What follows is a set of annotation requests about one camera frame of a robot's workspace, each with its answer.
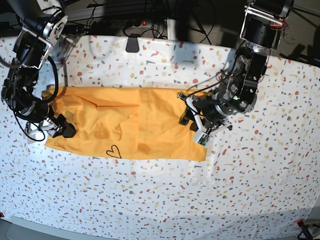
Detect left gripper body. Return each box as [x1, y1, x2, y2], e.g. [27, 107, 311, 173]
[177, 92, 233, 133]

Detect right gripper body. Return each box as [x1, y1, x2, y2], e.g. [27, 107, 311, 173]
[25, 114, 65, 138]

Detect yellow T-shirt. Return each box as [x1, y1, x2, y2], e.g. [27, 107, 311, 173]
[45, 87, 207, 162]

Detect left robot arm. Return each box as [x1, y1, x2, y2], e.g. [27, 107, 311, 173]
[20, 0, 293, 150]

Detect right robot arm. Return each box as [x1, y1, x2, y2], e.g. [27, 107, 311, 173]
[0, 0, 76, 138]

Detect black table clamp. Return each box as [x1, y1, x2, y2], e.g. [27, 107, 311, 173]
[125, 33, 140, 53]

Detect black power strip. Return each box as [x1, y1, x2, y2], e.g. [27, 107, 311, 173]
[92, 19, 153, 29]

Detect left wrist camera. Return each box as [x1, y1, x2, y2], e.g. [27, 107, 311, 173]
[192, 129, 213, 149]

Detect aluminium profile post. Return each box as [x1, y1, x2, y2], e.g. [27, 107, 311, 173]
[166, 18, 177, 41]

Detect black cable bundle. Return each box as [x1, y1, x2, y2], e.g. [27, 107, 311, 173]
[139, 0, 251, 46]

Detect red clamp handle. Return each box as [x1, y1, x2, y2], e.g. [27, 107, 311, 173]
[296, 219, 313, 240]

